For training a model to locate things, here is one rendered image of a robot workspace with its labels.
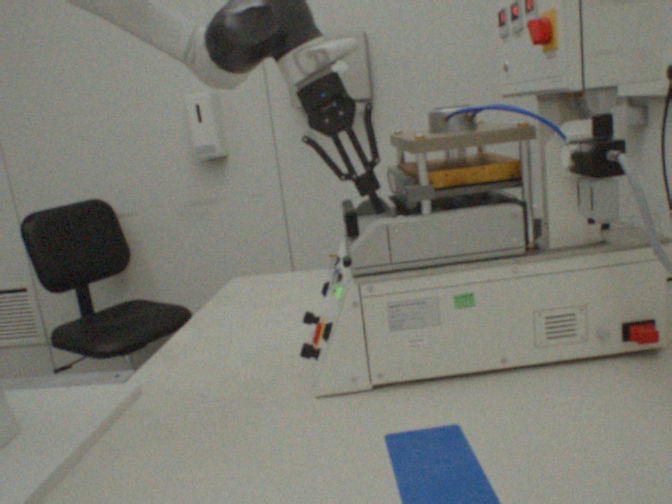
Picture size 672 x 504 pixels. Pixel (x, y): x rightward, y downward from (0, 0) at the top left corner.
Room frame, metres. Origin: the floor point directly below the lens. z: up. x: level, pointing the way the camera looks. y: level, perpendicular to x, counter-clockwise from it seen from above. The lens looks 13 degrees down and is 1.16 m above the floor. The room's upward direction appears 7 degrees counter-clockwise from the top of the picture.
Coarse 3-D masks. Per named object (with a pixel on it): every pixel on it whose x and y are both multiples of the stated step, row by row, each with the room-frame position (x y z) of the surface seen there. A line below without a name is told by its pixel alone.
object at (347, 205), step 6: (342, 204) 1.05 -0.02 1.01; (348, 204) 1.02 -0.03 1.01; (342, 210) 1.03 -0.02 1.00; (348, 210) 0.96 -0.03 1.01; (354, 210) 0.95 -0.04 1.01; (348, 216) 0.94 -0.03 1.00; (354, 216) 0.94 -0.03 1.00; (348, 222) 0.94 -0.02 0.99; (354, 222) 0.94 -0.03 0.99; (348, 228) 0.94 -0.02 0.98; (354, 228) 0.94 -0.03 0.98; (348, 234) 0.94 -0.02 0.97; (354, 234) 0.94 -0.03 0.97
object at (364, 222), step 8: (384, 200) 1.02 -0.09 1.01; (384, 208) 1.01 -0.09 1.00; (392, 208) 0.94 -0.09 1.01; (360, 216) 1.12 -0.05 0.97; (368, 216) 1.11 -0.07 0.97; (376, 216) 1.10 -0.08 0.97; (384, 216) 1.04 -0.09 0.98; (392, 216) 0.94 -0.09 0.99; (536, 216) 0.92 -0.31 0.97; (344, 224) 1.06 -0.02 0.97; (360, 224) 1.04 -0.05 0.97; (368, 224) 1.03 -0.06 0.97; (536, 224) 0.91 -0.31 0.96; (344, 232) 1.09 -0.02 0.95; (360, 232) 0.97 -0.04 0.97; (536, 232) 0.91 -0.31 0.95; (352, 240) 0.91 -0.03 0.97
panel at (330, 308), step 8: (344, 248) 1.08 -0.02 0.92; (328, 256) 1.14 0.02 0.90; (344, 272) 0.96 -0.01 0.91; (328, 280) 1.14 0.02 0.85; (344, 280) 0.93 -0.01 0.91; (328, 288) 1.12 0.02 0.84; (344, 288) 0.89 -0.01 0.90; (328, 296) 1.08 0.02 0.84; (344, 296) 0.87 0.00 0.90; (328, 304) 1.04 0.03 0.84; (336, 304) 0.93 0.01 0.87; (320, 312) 1.12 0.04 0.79; (328, 312) 1.00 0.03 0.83; (336, 312) 0.89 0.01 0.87; (320, 320) 1.08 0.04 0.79; (328, 320) 0.96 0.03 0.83; (336, 320) 0.87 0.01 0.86; (320, 336) 0.99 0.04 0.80; (328, 336) 0.88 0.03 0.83; (320, 344) 0.96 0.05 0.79; (328, 344) 0.87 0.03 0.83; (320, 352) 0.92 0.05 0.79; (320, 360) 0.89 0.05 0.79; (320, 368) 0.87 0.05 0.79
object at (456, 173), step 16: (432, 160) 1.09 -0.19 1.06; (448, 160) 1.00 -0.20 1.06; (464, 160) 1.00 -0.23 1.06; (480, 160) 0.99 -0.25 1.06; (496, 160) 0.96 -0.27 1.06; (512, 160) 0.93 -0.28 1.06; (416, 176) 0.91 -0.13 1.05; (432, 176) 0.91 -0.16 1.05; (448, 176) 0.91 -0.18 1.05; (464, 176) 0.91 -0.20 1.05; (480, 176) 0.91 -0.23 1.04; (496, 176) 0.91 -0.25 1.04; (512, 176) 0.91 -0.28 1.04; (448, 192) 0.91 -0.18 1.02; (464, 192) 0.91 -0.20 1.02
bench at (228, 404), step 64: (192, 320) 1.32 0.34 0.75; (256, 320) 1.26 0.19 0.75; (192, 384) 0.96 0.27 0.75; (256, 384) 0.93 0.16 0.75; (384, 384) 0.87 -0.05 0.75; (448, 384) 0.84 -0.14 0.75; (512, 384) 0.81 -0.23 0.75; (576, 384) 0.79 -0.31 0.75; (640, 384) 0.76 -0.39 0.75; (128, 448) 0.77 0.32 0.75; (192, 448) 0.75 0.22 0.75; (256, 448) 0.73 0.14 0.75; (320, 448) 0.71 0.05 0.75; (384, 448) 0.69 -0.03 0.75; (512, 448) 0.65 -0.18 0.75; (576, 448) 0.63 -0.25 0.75; (640, 448) 0.62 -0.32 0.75
